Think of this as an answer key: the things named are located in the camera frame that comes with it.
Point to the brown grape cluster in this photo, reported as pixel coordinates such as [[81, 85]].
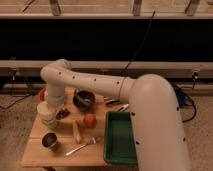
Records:
[[63, 113]]

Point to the white cup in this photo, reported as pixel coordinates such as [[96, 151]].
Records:
[[45, 111]]

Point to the dark brown bowl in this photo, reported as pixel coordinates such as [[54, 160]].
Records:
[[86, 95]]

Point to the green plastic tray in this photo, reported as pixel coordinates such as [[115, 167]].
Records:
[[119, 147]]

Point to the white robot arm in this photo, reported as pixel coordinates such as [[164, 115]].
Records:
[[158, 130]]

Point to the yellow corn cob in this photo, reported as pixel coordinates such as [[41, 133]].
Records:
[[76, 132]]

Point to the orange bowl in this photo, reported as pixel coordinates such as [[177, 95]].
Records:
[[41, 94]]

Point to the green plastic cup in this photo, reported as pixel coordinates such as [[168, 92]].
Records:
[[51, 125]]

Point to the metal fork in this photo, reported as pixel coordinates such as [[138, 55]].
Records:
[[90, 142]]

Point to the green vegetable in bowl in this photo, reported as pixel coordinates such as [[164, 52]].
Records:
[[85, 102]]

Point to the red apple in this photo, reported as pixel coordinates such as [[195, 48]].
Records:
[[90, 120]]

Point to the wooden table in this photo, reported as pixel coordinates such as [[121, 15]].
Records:
[[78, 145]]

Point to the metal cup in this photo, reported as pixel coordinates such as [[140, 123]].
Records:
[[50, 141]]

